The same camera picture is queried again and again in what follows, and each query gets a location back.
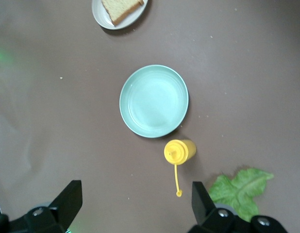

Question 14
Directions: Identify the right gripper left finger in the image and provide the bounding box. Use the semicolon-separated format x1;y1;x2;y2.
0;180;83;233

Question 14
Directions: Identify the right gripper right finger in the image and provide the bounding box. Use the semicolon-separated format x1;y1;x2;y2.
188;181;289;233

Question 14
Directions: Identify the yellow squeeze bottle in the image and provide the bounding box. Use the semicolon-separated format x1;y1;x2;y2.
164;139;197;198

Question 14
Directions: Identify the light brown bread slice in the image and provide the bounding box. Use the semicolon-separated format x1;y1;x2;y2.
101;0;145;27

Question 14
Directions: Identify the mint green plate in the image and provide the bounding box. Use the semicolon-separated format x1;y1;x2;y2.
119;64;190;139

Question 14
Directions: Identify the beige plate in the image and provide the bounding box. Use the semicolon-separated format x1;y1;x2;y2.
91;0;149;31

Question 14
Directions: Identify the green lettuce leaf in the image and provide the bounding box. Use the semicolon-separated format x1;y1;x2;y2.
208;167;275;223

